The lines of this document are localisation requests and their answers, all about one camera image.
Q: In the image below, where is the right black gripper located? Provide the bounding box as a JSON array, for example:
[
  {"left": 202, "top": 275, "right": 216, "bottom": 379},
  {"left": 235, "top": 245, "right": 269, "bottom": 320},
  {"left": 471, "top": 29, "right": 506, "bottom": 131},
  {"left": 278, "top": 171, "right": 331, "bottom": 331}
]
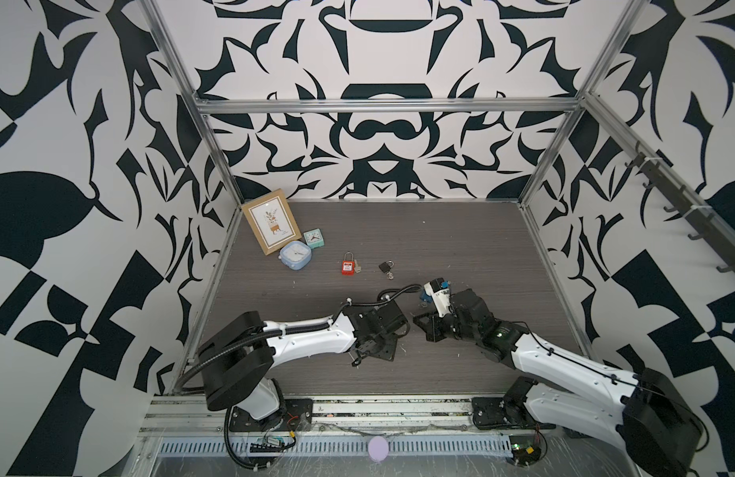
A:
[{"left": 410, "top": 308, "right": 481, "bottom": 346}]

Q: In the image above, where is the small black padlock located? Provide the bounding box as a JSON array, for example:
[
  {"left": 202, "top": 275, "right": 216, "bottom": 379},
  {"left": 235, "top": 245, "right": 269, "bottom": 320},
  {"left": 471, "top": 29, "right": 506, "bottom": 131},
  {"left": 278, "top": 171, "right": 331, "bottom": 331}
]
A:
[{"left": 379, "top": 260, "right": 395, "bottom": 274}]

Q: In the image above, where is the red padlock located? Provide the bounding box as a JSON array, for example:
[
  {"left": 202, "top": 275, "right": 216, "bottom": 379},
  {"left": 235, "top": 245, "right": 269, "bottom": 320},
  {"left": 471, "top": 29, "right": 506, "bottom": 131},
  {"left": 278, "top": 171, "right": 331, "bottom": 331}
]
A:
[{"left": 341, "top": 252, "right": 356, "bottom": 275}]

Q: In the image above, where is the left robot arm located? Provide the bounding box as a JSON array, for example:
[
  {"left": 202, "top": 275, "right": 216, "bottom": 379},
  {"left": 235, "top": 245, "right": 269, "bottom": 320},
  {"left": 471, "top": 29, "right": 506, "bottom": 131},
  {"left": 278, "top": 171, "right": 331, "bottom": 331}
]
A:
[{"left": 173, "top": 284, "right": 421, "bottom": 471}]

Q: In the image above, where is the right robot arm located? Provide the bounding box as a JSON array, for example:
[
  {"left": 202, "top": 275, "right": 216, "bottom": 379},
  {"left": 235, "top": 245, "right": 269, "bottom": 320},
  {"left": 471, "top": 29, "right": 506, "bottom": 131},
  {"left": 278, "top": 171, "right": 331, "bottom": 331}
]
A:
[{"left": 413, "top": 280, "right": 709, "bottom": 476}]

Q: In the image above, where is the blue square alarm clock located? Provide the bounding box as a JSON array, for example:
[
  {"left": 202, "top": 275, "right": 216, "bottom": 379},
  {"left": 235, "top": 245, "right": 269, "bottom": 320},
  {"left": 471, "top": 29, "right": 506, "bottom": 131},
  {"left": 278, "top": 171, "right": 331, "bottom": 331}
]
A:
[{"left": 278, "top": 240, "right": 313, "bottom": 271}]

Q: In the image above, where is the green square alarm clock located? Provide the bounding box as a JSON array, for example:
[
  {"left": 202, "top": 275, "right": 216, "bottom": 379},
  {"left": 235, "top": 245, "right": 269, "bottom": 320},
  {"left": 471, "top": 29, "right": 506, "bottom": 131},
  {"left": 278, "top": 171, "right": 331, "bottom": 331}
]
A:
[{"left": 303, "top": 229, "right": 325, "bottom": 250}]

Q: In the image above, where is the purple round lid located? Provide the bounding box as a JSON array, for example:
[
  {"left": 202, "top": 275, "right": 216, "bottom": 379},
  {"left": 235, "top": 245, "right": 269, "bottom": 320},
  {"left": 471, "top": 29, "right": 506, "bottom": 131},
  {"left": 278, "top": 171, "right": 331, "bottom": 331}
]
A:
[{"left": 367, "top": 435, "right": 389, "bottom": 463}]

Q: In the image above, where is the right circuit board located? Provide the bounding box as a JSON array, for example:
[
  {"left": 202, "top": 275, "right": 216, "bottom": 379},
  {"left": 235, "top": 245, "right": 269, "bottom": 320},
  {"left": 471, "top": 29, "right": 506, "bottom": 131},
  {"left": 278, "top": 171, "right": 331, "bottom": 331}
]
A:
[{"left": 507, "top": 433, "right": 546, "bottom": 467}]

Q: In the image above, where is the circuit board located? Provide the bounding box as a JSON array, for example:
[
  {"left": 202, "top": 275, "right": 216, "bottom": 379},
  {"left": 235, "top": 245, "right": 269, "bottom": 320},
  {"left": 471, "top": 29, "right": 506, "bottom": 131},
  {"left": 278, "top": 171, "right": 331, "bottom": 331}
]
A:
[
  {"left": 248, "top": 433, "right": 297, "bottom": 453},
  {"left": 507, "top": 433, "right": 546, "bottom": 467}
]

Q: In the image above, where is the left circuit board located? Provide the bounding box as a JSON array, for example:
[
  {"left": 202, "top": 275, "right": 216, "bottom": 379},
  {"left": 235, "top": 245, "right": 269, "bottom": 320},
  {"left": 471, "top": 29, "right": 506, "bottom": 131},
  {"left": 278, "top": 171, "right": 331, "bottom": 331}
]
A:
[{"left": 248, "top": 433, "right": 297, "bottom": 453}]

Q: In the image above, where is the black coat hook rack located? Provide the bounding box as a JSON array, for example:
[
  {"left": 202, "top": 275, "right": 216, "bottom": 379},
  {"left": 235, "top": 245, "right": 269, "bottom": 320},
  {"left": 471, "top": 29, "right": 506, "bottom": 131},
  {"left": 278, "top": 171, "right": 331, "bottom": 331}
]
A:
[{"left": 625, "top": 140, "right": 735, "bottom": 275}]

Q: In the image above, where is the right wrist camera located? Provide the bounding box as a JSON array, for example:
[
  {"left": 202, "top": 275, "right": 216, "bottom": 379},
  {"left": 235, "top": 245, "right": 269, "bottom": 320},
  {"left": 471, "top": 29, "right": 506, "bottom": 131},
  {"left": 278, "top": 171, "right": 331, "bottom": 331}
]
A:
[{"left": 423, "top": 277, "right": 451, "bottom": 317}]

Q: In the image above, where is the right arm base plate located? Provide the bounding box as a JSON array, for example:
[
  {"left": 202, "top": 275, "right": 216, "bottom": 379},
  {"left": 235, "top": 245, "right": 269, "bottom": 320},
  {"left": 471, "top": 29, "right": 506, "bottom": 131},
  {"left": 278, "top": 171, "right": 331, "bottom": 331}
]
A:
[{"left": 471, "top": 397, "right": 540, "bottom": 430}]

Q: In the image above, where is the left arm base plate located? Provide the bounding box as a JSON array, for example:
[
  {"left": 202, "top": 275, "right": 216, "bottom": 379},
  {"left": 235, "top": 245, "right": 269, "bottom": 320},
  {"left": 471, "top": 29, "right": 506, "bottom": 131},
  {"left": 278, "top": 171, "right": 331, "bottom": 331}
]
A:
[{"left": 228, "top": 399, "right": 314, "bottom": 432}]

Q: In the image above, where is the white slotted cable duct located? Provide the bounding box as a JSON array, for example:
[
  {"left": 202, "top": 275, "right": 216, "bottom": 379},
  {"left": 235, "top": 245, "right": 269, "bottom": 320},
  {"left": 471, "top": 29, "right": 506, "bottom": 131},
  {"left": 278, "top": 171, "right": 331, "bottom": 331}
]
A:
[{"left": 158, "top": 434, "right": 513, "bottom": 458}]

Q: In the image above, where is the wooden picture frame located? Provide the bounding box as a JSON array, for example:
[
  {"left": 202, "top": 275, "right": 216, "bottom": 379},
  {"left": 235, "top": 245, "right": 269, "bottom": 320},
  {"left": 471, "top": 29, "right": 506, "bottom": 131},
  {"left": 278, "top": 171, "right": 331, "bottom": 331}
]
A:
[{"left": 242, "top": 189, "right": 302, "bottom": 256}]

